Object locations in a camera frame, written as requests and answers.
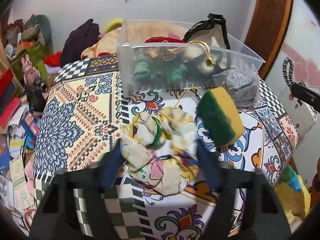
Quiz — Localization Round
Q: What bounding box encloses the brown wooden door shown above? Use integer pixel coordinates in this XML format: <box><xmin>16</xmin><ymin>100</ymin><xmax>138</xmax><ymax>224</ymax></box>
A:
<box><xmin>245</xmin><ymin>0</ymin><xmax>293</xmax><ymax>79</ymax></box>

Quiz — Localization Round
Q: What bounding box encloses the grey plush wolf toy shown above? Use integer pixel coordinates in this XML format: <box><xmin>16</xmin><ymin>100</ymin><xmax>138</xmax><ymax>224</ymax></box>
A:
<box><xmin>21</xmin><ymin>15</ymin><xmax>52</xmax><ymax>47</ymax></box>

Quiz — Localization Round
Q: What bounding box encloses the green cardboard box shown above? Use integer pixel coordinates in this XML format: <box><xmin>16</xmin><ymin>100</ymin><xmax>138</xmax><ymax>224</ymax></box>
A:
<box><xmin>10</xmin><ymin>42</ymin><xmax>50</xmax><ymax>83</ymax></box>

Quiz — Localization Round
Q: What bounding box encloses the black white braided cord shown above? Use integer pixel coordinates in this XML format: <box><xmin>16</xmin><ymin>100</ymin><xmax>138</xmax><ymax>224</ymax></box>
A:
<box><xmin>282</xmin><ymin>56</ymin><xmax>295</xmax><ymax>90</ymax></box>

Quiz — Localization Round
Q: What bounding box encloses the colourful pencil case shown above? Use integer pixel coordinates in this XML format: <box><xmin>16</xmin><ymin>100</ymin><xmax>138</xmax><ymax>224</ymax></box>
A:
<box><xmin>21</xmin><ymin>113</ymin><xmax>41</xmax><ymax>141</ymax></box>

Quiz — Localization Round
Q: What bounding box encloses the bagged silver scouring pad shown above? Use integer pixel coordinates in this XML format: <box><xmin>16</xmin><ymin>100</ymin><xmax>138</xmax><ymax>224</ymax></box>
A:
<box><xmin>212</xmin><ymin>67</ymin><xmax>259</xmax><ymax>107</ymax></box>

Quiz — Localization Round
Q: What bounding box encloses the white wardrobe sliding door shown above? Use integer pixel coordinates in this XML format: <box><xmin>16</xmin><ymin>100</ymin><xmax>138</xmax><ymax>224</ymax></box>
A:
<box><xmin>265</xmin><ymin>0</ymin><xmax>319</xmax><ymax>173</ymax></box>

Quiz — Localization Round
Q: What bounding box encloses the red gift box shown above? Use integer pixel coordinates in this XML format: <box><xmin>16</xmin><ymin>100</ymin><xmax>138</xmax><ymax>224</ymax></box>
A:
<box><xmin>0</xmin><ymin>68</ymin><xmax>16</xmax><ymax>96</ymax></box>

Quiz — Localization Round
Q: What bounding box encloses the yellow plush ring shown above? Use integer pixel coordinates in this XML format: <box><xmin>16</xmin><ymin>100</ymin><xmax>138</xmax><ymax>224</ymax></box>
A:
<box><xmin>102</xmin><ymin>17</ymin><xmax>124</xmax><ymax>35</ymax></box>

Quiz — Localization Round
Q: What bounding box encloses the floral fabric scrunchie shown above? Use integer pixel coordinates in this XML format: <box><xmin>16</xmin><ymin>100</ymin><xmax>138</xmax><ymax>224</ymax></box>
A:
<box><xmin>119</xmin><ymin>107</ymin><xmax>199</xmax><ymax>196</ymax></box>

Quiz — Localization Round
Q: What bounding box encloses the beige fleece blanket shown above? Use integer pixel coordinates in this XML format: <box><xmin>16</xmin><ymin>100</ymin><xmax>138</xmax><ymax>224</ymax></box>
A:
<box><xmin>81</xmin><ymin>21</ymin><xmax>188</xmax><ymax>59</ymax></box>

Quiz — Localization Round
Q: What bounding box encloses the white appliance with stickers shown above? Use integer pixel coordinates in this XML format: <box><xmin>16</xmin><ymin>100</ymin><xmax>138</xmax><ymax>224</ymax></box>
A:
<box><xmin>279</xmin><ymin>88</ymin><xmax>318</xmax><ymax>137</ymax></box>

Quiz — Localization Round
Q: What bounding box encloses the green knitted sock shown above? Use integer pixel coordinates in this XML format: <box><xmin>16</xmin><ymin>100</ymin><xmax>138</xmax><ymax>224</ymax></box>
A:
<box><xmin>133</xmin><ymin>55</ymin><xmax>189</xmax><ymax>83</ymax></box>

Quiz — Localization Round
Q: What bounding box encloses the dark purple jacket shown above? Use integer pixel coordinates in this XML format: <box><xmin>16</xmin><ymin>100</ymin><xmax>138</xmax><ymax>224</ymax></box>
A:
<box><xmin>60</xmin><ymin>19</ymin><xmax>100</xmax><ymax>67</ymax></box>

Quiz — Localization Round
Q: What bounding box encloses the yellow green sponge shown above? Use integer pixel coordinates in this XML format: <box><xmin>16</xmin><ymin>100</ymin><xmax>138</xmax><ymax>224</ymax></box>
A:
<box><xmin>196</xmin><ymin>87</ymin><xmax>245</xmax><ymax>148</ymax></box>

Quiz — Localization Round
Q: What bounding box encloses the black plastic bag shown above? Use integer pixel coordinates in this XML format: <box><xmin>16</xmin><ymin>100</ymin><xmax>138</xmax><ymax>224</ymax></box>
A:
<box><xmin>25</xmin><ymin>86</ymin><xmax>47</xmax><ymax>116</ymax></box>

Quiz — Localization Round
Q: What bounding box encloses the pink rabbit figurine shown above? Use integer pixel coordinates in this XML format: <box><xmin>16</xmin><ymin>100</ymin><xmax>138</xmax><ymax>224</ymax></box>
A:
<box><xmin>21</xmin><ymin>54</ymin><xmax>48</xmax><ymax>92</ymax></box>

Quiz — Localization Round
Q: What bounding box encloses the red velvet pouch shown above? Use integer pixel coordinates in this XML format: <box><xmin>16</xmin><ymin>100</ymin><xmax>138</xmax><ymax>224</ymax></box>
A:
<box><xmin>145</xmin><ymin>36</ymin><xmax>185</xmax><ymax>43</ymax></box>

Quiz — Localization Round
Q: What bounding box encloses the black white tote bag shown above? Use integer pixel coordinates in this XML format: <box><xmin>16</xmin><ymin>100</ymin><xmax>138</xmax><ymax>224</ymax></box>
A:
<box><xmin>183</xmin><ymin>13</ymin><xmax>231</xmax><ymax>79</ymax></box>

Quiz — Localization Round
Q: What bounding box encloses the clear plastic storage box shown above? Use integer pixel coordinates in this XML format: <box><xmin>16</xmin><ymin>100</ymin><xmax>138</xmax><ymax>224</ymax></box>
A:
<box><xmin>117</xmin><ymin>20</ymin><xmax>265</xmax><ymax>96</ymax></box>

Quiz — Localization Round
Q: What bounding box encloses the yellow plastic bag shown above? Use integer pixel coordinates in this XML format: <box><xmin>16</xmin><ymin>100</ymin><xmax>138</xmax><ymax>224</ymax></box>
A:
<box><xmin>274</xmin><ymin>164</ymin><xmax>311</xmax><ymax>226</ymax></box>

